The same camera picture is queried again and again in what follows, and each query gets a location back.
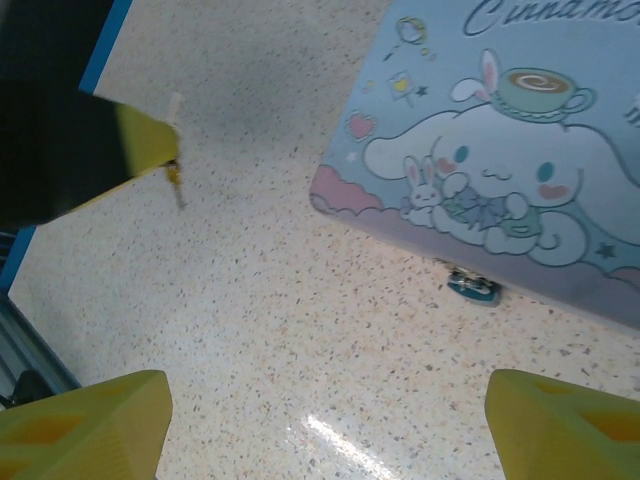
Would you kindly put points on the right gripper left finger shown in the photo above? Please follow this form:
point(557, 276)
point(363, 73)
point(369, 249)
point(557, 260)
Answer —
point(85, 430)

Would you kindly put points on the blue table side strip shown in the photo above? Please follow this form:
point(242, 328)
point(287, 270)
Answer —
point(102, 45)

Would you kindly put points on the long aluminium base rail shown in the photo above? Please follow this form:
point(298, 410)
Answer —
point(30, 345)

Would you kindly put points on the cartoon print tin box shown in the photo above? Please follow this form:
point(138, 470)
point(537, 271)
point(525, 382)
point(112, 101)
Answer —
point(475, 150)

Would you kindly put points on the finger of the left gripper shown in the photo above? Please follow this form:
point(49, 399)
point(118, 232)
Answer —
point(147, 145)

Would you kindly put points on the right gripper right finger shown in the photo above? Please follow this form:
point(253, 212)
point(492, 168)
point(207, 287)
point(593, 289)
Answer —
point(565, 435)

